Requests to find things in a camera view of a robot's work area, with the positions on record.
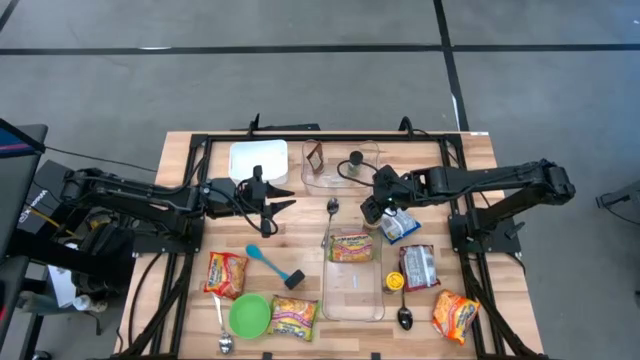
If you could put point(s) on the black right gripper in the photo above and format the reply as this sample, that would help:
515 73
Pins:
397 187

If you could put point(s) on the small clear plastic bin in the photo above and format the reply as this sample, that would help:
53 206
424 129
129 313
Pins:
330 185

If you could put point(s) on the silver metal spoon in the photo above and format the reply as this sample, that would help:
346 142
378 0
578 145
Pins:
225 343
332 205

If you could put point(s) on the black spice tin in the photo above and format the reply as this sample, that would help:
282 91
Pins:
295 279

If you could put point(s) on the lime chili shrimp ramen packet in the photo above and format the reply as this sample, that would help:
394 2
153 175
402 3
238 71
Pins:
350 248
293 317

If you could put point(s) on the teal plastic spoon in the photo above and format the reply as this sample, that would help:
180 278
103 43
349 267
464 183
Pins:
255 252

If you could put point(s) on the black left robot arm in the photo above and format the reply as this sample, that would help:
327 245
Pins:
140 192

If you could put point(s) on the white plastic bin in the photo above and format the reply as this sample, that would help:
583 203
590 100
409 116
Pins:
257 155

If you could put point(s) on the black-lid spice jar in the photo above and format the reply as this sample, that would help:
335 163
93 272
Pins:
356 159

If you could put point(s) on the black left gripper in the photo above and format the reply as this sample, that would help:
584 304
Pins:
225 197

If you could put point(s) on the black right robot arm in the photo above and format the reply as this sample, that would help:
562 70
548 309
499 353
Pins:
475 180

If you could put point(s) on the brown spice packet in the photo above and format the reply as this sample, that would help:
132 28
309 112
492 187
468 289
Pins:
316 160

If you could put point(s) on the white box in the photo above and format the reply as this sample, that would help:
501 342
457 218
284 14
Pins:
62 287

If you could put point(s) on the dark metal spoon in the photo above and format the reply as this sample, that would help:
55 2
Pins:
405 317

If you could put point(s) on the black computer case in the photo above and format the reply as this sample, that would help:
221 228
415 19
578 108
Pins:
42 180

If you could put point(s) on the blue ramen packet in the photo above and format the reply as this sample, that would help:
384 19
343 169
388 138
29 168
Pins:
400 227

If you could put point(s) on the orange red ramen packet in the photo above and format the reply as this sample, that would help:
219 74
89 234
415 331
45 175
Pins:
454 315
225 275

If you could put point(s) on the black monitor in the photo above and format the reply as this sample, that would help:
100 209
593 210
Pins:
20 175

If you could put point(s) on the green plastic bowl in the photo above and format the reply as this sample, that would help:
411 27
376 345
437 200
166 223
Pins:
247 316

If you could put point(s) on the black aluminium rig frame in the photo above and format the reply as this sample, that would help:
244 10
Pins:
330 137

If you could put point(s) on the red and white ramen packet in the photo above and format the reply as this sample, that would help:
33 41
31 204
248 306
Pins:
419 267

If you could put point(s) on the yellow-lid spice jar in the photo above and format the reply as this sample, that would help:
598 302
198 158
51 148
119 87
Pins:
394 281

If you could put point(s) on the white plastic bottle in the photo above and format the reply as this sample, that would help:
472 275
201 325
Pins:
85 302

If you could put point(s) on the black stand leg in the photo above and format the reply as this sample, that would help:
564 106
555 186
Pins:
617 200

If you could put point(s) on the large clear plastic bin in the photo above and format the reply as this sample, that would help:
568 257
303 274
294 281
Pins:
352 295

